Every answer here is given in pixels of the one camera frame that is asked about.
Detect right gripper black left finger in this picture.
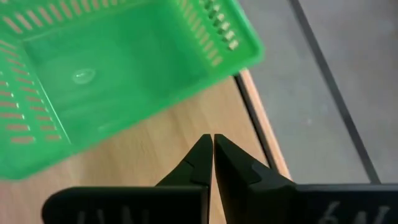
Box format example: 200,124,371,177
41,133,214,224

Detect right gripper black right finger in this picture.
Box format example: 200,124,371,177
213,133,398,224

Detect green plastic slotted basket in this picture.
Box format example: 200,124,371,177
0,0,266,181

